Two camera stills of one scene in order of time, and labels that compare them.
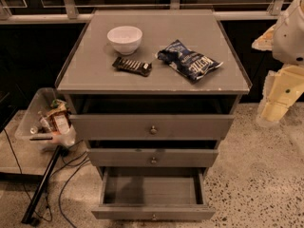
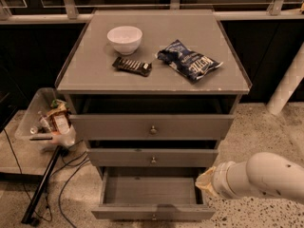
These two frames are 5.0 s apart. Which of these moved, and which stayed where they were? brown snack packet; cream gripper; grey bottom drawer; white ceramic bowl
Moved: cream gripper
Stayed: brown snack packet; grey bottom drawer; white ceramic bowl
